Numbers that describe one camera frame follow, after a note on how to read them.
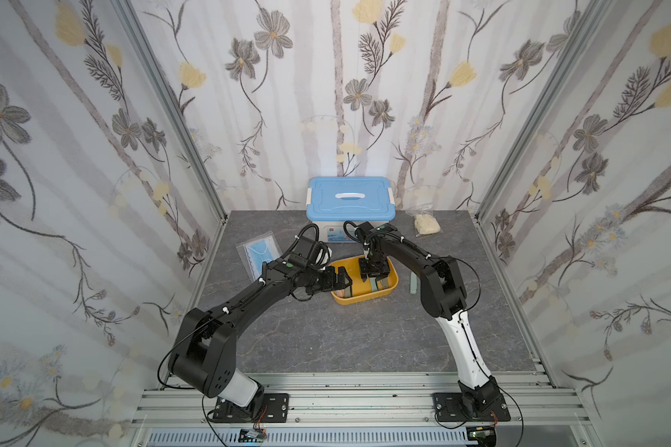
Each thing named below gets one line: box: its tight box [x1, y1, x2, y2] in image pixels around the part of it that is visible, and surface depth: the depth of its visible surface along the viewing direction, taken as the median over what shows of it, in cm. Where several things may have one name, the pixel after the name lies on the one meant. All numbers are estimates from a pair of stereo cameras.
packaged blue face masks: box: [234, 230, 284, 283], surface depth 112 cm
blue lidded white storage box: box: [305, 176, 397, 244], surface depth 106 cm
